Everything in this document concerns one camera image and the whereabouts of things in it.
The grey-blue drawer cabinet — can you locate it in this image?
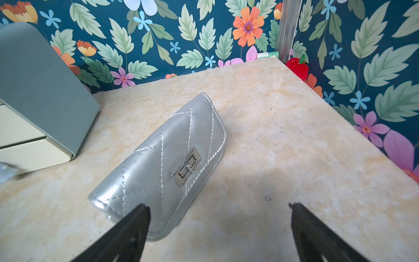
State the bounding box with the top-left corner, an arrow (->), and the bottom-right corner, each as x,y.
1,22 -> 99,183

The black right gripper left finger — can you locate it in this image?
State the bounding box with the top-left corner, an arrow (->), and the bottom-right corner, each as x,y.
73,204 -> 151,262

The aluminium frame post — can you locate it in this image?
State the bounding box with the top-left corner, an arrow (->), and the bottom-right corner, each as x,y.
276,0 -> 302,63

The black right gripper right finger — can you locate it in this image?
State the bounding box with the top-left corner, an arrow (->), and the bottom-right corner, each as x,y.
289,203 -> 368,262

